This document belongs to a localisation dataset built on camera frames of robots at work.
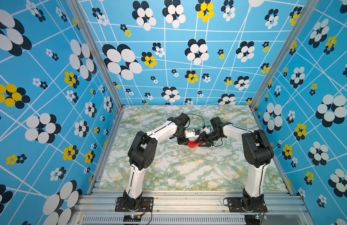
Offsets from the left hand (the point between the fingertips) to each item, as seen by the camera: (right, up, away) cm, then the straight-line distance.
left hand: (187, 139), depth 94 cm
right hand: (+8, -3, -1) cm, 8 cm away
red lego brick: (+3, -3, -1) cm, 5 cm away
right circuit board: (+32, -36, -25) cm, 54 cm away
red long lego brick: (+6, -4, -2) cm, 7 cm away
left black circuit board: (-31, -38, -22) cm, 53 cm away
